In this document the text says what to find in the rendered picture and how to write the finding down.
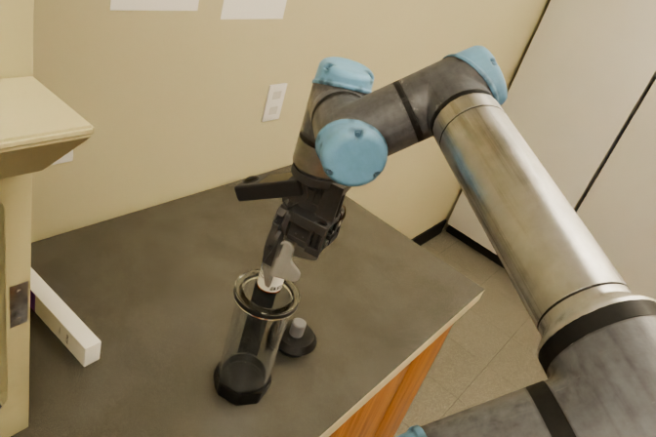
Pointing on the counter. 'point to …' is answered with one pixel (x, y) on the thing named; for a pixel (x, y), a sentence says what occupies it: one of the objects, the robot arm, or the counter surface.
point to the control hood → (35, 127)
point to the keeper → (19, 304)
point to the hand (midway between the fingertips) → (273, 269)
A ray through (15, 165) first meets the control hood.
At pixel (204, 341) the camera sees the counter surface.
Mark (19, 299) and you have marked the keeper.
